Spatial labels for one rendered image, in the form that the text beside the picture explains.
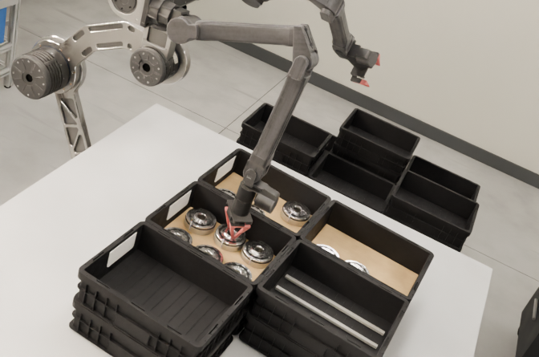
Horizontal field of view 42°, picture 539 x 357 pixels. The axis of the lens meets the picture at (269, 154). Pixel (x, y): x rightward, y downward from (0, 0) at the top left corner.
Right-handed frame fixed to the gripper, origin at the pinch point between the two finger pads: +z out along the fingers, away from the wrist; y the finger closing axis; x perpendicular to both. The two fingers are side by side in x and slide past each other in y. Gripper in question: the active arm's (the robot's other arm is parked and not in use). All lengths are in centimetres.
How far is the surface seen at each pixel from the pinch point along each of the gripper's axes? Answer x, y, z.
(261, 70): -116, 286, 93
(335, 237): -40.8, 3.8, 3.8
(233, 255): -0.1, -6.8, 4.0
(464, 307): -91, -18, 16
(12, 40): 66, 219, 61
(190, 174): 0, 52, 18
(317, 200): -35.2, 15.7, -2.7
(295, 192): -29.1, 21.4, -0.8
